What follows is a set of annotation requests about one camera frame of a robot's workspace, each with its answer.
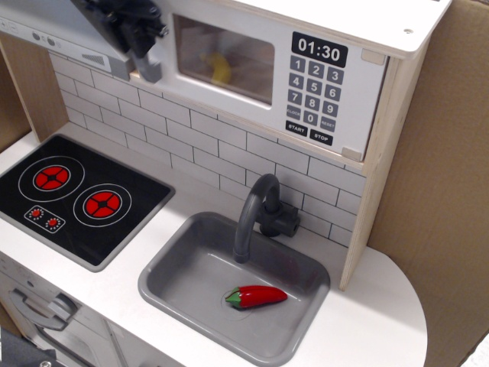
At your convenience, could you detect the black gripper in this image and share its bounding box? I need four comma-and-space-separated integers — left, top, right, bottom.
73, 0, 168, 57

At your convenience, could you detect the grey microwave door handle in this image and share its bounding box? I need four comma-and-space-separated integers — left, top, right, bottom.
130, 50, 163, 83

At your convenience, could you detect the white toy microwave door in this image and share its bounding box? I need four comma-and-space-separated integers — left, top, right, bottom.
151, 1, 388, 161

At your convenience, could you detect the wooden microwave cabinet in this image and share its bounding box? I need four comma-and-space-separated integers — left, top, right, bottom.
129, 0, 452, 292

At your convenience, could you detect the grey range hood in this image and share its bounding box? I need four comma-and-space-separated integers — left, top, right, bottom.
1, 1, 135, 80

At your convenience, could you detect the yellow toy banana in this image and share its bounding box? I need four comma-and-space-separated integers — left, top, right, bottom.
199, 52, 232, 86

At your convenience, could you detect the black toy stovetop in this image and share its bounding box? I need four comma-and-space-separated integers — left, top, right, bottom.
1, 135, 175, 272

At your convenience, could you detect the grey toy faucet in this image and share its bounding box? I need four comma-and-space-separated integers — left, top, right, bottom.
233, 174, 300, 264

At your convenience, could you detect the grey toy sink basin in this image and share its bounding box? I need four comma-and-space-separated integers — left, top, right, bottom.
138, 212, 330, 366

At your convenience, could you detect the red toy chili pepper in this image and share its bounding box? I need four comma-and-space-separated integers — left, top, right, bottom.
225, 285, 288, 309

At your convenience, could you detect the white toy oven front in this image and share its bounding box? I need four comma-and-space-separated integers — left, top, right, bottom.
1, 255, 124, 366

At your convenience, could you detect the brown cardboard panel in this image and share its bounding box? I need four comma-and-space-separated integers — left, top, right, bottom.
368, 1, 488, 366

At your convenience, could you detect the grey oven door handle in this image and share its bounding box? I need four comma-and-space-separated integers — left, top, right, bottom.
9, 289, 78, 331

